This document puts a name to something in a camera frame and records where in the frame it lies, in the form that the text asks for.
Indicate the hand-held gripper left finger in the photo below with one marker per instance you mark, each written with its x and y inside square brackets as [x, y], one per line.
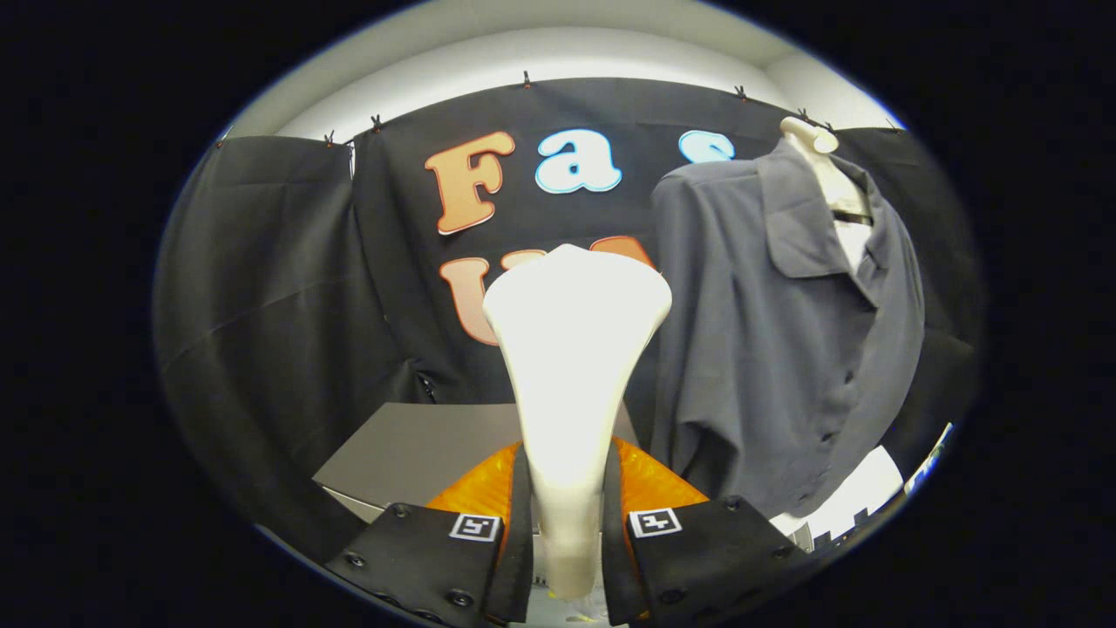
[521, 541]

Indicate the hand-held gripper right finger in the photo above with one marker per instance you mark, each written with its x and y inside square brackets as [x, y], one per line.
[613, 541]

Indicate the white garment steamer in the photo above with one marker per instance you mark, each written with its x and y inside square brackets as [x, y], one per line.
[571, 366]

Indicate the grey button-up shirt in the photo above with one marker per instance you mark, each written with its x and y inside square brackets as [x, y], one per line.
[750, 331]

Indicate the grey drawer cabinet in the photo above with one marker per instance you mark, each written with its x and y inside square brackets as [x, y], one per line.
[418, 445]

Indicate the white flat panel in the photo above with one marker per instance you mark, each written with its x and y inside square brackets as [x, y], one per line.
[854, 497]

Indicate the white and blue device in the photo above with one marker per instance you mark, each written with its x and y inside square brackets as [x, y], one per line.
[931, 458]

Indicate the black backdrop cloth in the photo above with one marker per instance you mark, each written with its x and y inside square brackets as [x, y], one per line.
[261, 305]

